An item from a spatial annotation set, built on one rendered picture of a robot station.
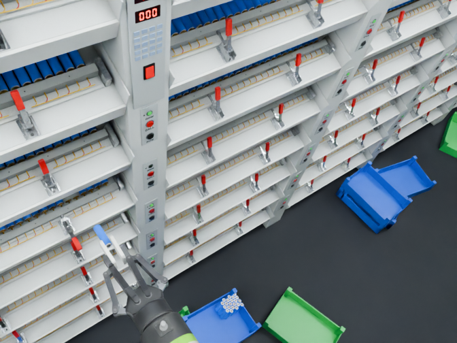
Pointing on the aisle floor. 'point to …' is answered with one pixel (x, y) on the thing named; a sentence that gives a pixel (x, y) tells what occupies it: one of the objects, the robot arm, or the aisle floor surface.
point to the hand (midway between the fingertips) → (113, 252)
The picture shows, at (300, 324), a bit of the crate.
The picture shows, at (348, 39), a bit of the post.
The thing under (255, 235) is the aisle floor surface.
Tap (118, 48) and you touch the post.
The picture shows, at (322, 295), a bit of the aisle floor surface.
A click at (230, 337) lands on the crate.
